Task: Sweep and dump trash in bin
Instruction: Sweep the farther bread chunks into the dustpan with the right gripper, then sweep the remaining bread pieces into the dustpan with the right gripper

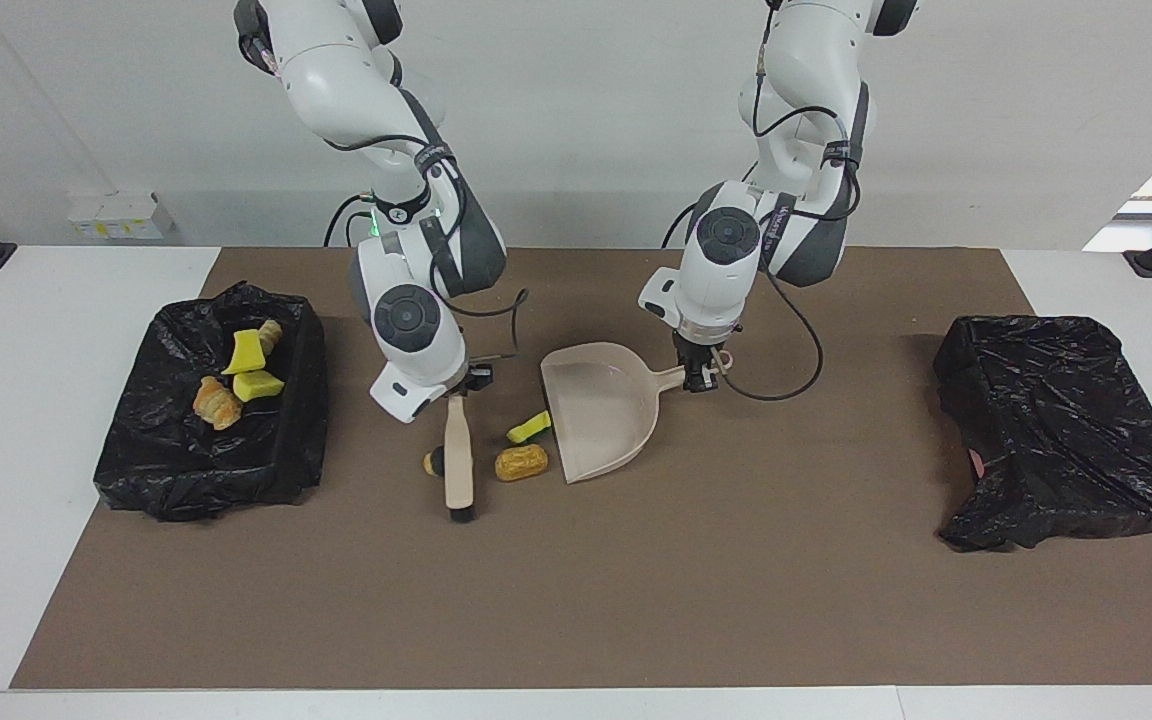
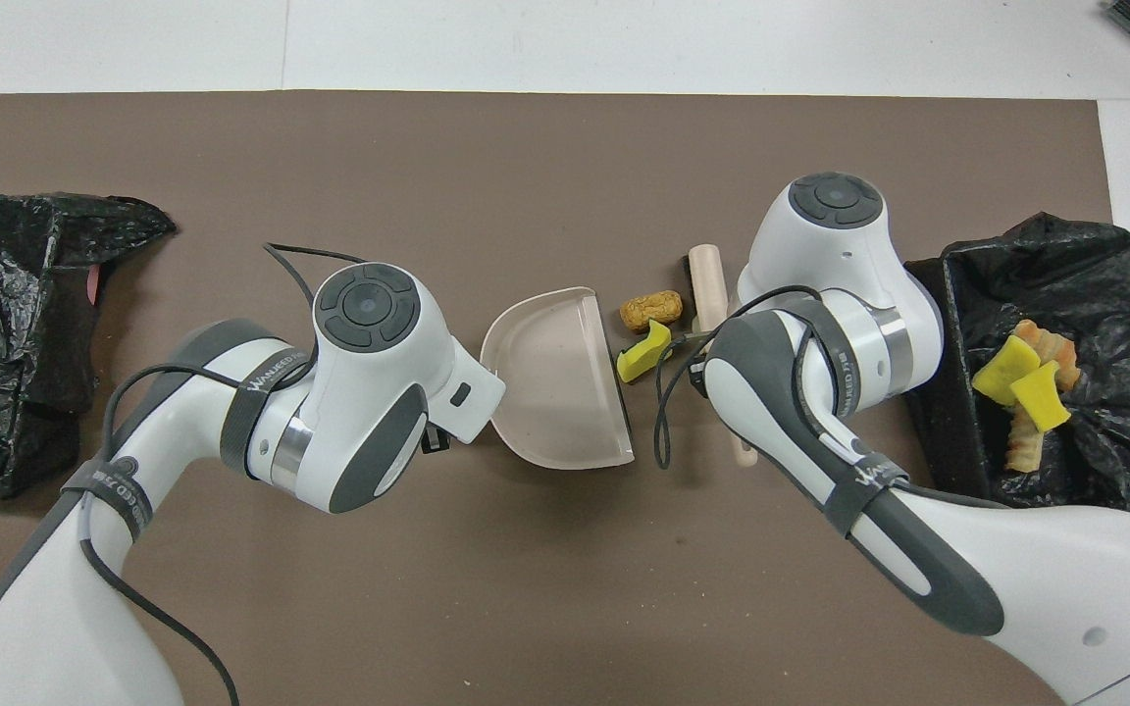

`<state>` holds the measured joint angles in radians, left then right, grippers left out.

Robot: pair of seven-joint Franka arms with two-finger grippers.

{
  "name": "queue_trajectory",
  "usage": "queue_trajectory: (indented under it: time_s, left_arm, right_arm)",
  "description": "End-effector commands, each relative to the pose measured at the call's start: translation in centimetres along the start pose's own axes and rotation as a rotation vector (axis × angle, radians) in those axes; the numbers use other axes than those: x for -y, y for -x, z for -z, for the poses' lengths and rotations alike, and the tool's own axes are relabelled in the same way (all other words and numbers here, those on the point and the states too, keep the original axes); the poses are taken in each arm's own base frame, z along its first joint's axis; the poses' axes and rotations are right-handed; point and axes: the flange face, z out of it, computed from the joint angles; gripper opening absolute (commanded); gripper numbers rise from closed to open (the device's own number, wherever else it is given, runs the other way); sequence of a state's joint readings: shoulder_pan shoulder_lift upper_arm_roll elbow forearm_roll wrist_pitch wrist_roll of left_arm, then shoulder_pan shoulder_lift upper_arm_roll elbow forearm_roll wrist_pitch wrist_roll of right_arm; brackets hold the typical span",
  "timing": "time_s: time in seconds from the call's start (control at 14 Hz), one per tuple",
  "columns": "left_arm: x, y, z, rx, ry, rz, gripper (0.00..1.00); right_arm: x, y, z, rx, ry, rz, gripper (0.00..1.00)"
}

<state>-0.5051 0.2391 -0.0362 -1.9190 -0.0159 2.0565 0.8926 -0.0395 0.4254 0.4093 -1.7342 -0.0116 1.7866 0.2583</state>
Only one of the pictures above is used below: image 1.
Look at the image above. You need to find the black left base cable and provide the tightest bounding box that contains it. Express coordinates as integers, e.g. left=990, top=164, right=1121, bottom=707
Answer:
left=663, top=203, right=702, bottom=248

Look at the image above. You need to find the white wall socket box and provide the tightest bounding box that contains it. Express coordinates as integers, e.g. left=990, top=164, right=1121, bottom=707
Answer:
left=68, top=192, right=175, bottom=241

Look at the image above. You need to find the yellow green sponge piece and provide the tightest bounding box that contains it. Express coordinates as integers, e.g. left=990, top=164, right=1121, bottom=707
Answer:
left=233, top=370, right=287, bottom=403
left=222, top=330, right=267, bottom=376

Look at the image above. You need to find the black bag lined bin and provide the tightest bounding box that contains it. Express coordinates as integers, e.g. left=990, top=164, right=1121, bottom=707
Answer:
left=933, top=314, right=1152, bottom=552
left=93, top=281, right=330, bottom=523

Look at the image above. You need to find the beige hand brush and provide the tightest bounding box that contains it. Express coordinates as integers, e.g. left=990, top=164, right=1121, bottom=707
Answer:
left=443, top=393, right=479, bottom=524

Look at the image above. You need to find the black base cable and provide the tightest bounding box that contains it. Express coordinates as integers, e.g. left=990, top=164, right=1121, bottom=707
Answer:
left=663, top=203, right=702, bottom=248
left=324, top=195, right=377, bottom=248

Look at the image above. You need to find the brown bread roll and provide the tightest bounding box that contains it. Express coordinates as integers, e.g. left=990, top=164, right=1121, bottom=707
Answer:
left=494, top=445, right=549, bottom=483

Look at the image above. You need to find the beige plastic dustpan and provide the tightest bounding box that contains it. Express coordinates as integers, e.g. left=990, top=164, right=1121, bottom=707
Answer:
left=540, top=342, right=735, bottom=485

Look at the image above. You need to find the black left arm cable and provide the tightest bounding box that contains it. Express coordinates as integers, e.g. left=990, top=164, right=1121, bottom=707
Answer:
left=726, top=30, right=862, bottom=403

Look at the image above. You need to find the black right base cable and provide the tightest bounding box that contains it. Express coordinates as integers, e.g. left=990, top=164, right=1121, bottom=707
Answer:
left=324, top=195, right=377, bottom=248

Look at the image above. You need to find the brown table mat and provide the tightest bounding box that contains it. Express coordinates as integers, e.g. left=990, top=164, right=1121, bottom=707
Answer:
left=9, top=247, right=1152, bottom=691

